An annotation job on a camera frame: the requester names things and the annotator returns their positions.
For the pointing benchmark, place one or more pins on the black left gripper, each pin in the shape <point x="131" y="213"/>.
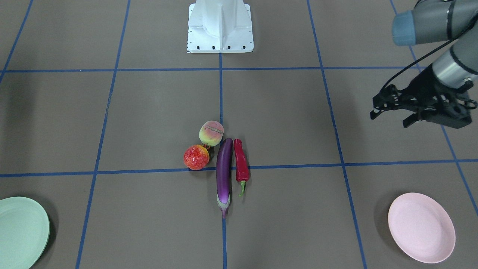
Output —
<point x="429" y="90"/>

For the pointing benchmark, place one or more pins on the red chili pepper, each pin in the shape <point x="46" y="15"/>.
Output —
<point x="242" y="169"/>

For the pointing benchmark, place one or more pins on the red orange pomegranate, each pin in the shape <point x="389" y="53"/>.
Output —
<point x="196" y="157"/>

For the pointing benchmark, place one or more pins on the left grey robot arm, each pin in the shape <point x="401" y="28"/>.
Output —
<point x="452" y="21"/>

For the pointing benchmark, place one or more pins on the pink plate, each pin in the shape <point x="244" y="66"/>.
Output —
<point x="421" y="228"/>

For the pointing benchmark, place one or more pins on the purple eggplant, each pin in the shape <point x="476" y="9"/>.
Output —
<point x="223" y="168"/>

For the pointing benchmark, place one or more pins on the yellow pink peach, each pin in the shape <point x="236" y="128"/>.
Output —
<point x="211" y="133"/>

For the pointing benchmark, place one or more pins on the mint green plate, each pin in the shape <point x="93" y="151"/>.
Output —
<point x="24" y="232"/>

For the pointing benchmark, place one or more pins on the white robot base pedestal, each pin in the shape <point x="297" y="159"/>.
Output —
<point x="220" y="26"/>

